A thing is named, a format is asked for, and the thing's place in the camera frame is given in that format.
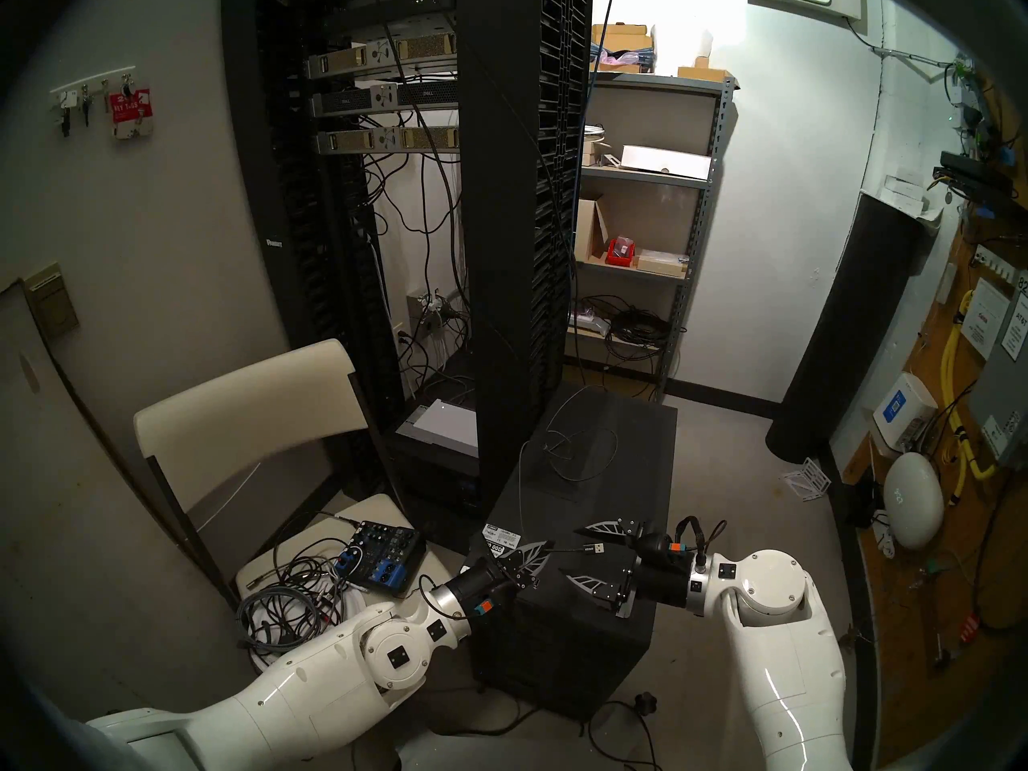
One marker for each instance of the small low cardboard box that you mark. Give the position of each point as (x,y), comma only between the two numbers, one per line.
(705,74)

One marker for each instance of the large pale cardboard sheet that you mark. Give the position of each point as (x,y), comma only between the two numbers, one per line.
(64,496)

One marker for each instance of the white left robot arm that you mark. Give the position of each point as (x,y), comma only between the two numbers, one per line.
(321,681)

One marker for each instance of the white key hook rail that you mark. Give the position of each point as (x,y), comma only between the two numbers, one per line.
(88,87)

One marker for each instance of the white power strip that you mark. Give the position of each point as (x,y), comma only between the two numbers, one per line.
(885,536)

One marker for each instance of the grey wall conduit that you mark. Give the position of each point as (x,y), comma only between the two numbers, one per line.
(899,52)

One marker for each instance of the black network device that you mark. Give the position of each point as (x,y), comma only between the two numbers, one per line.
(976,175)

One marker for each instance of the beige folding chair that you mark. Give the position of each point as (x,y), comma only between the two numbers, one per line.
(241,416)

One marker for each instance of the white printed paper label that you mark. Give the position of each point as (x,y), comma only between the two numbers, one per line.
(986,318)

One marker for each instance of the open cardboard box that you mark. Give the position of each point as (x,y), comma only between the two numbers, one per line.
(590,235)

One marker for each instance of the gold mesh rack server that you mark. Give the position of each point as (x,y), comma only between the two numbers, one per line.
(426,139)
(418,50)

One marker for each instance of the brown cardboard box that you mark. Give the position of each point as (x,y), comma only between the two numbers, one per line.
(622,38)

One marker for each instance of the white oval router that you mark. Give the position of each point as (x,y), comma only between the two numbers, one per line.
(913,500)

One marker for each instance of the black server rack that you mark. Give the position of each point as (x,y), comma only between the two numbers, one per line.
(514,215)

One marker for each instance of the flat white box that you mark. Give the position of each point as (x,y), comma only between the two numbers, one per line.
(666,162)

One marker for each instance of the dark mesh Dell server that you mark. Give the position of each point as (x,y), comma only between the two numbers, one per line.
(426,95)

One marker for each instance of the pink plastic bag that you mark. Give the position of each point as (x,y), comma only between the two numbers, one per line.
(622,61)

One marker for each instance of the black blue audio mixer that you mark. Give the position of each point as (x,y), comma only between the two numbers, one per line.
(381,556)

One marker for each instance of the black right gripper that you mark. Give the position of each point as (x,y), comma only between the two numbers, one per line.
(666,585)

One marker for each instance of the grey metal shelf unit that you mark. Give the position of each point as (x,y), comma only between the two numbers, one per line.
(703,215)

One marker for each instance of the black workstation tower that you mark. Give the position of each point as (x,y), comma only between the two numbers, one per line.
(578,657)

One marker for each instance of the beige wall control plate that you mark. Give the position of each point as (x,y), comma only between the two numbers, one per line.
(50,302)

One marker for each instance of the red white key tag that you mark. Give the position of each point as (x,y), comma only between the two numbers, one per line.
(130,115)

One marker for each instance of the flat tan box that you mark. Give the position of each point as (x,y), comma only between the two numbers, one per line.
(660,263)

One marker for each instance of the white patch panel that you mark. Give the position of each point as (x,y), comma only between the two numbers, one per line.
(996,263)

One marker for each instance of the black UPS with white lid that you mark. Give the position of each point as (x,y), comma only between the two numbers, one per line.
(450,424)

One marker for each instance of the white box with blue label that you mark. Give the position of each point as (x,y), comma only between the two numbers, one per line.
(903,412)

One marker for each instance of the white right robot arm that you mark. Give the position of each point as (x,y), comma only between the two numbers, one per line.
(787,681)

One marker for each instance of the small red parts bin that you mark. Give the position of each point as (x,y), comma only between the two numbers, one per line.
(621,254)

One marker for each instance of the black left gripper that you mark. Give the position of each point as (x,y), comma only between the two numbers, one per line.
(482,589)

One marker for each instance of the grey utility box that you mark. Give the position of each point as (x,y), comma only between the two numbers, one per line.
(1008,400)

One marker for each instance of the small white boxes stack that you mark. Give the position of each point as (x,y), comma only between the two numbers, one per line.
(911,195)

